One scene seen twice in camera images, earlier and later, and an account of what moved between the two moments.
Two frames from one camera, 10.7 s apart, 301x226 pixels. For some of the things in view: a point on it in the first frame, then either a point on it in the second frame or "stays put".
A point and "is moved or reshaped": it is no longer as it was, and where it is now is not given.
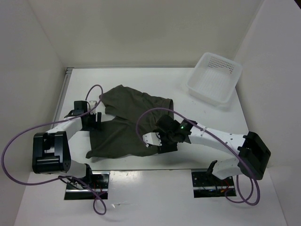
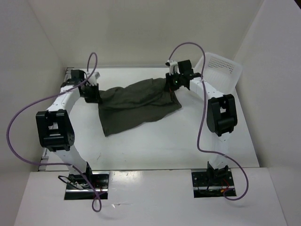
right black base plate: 206,184 stays put
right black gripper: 165,148 -> 169,85
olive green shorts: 131,133 is moved or reshaped
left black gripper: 96,125 -> 96,98
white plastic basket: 214,78 stays put
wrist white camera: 92,104 -> 93,78
